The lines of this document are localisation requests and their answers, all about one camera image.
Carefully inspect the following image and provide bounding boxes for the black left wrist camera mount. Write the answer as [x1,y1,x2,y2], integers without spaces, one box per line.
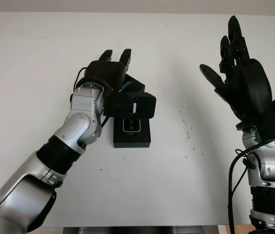
[107,91,157,120]

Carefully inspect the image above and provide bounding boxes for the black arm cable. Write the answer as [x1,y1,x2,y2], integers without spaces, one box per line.
[228,148,254,234]
[73,67,91,95]

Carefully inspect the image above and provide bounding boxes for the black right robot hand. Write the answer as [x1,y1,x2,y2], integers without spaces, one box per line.
[200,15,273,130]

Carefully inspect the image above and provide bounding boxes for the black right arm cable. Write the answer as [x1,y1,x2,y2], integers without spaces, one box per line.
[228,148,254,234]

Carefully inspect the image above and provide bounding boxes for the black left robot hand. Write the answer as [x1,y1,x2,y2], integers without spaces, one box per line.
[82,48,133,93]

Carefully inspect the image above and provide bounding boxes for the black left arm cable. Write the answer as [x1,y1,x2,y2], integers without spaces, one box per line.
[73,67,91,95]

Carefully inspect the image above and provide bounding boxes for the black camera box base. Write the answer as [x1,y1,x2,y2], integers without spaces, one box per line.
[113,117,151,149]

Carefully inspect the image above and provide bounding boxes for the black RealSense box lid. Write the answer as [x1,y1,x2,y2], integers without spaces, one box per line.
[112,77,146,95]

